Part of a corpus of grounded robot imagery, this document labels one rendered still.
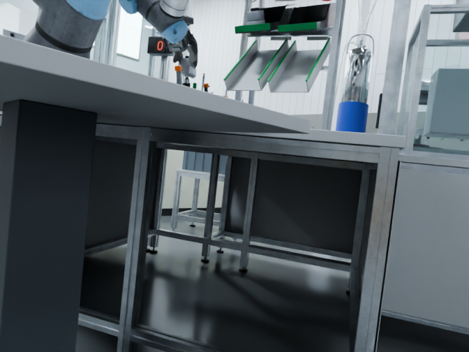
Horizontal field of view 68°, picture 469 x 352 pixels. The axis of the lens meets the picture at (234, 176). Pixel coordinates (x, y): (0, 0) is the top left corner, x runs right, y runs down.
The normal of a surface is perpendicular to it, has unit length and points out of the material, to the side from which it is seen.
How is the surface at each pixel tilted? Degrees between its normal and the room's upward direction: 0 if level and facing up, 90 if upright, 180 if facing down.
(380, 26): 90
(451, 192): 90
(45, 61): 90
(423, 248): 90
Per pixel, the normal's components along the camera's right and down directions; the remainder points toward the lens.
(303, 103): -0.72, -0.05
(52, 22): -0.22, 0.52
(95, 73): 0.69, 0.11
